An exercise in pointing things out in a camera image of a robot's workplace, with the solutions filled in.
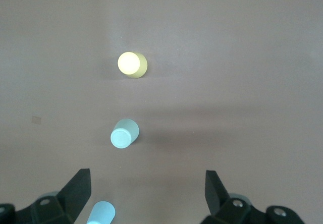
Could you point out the yellow plastic cup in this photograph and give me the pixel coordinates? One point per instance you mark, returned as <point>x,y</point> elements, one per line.
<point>128,62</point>

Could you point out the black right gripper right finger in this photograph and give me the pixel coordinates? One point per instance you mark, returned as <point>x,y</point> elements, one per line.
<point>217,198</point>

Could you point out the light blue plastic cup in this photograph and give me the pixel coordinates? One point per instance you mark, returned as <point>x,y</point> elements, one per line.
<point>101,212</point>

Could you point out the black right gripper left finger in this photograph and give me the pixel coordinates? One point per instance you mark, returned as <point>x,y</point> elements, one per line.
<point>70,198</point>

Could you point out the pale green plastic cup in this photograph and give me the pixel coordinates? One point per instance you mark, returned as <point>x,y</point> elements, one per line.
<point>121,138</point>

